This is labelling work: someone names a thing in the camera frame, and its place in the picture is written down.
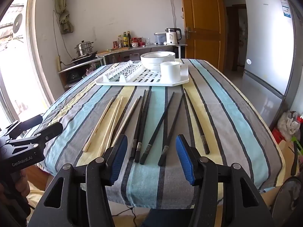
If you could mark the green label oil bottle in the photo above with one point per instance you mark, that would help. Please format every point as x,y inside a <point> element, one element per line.
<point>125,40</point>

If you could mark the grey plastic container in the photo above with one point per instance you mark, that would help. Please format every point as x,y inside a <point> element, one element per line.
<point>160,38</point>

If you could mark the white plastic dish rack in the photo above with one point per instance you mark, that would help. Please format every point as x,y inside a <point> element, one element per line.
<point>134,74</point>

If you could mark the induction cooker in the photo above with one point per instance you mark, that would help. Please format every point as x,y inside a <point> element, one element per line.
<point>84,58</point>

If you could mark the dark sauce bottle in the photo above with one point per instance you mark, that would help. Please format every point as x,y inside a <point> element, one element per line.
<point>129,39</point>

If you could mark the wooden door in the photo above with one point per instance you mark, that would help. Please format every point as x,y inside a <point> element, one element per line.
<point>205,31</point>

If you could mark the metal kitchen shelf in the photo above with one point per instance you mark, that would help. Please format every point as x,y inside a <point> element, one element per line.
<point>134,54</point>

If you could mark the silver refrigerator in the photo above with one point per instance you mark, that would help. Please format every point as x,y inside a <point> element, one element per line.
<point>269,57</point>

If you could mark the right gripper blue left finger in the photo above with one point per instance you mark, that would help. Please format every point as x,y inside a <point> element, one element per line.
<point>100,173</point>

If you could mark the wooden cutting board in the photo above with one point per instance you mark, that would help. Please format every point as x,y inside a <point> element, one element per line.
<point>109,51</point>

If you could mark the white plastic bag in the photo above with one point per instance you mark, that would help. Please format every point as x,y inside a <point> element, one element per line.
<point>289,125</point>

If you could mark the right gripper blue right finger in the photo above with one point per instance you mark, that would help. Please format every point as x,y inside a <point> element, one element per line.
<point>200,172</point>

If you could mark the wooden chopstick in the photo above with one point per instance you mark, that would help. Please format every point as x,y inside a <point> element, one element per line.
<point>108,130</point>
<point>113,125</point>
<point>125,121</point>
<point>86,146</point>

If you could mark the white electric kettle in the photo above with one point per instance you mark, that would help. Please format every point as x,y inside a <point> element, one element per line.
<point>173,36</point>

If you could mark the green curtain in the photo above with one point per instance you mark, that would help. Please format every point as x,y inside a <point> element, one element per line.
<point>66,26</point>

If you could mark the white utensil cup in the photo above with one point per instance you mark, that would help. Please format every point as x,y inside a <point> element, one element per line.
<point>170,71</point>

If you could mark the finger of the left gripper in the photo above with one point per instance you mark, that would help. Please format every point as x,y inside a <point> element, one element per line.
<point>45,134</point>
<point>16,128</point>

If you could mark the person left hand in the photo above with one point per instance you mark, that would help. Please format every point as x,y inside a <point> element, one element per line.
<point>22,186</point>

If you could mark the white ceramic bowl stack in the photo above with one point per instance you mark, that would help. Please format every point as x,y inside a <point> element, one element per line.
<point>152,60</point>

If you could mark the red cardboard box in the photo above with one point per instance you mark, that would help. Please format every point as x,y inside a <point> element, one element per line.
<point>277,135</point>

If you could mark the steel steamer pot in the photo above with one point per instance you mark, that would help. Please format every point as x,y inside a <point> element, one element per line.
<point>84,48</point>

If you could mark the striped tablecloth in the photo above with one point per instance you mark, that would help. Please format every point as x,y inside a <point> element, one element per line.
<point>234,131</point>

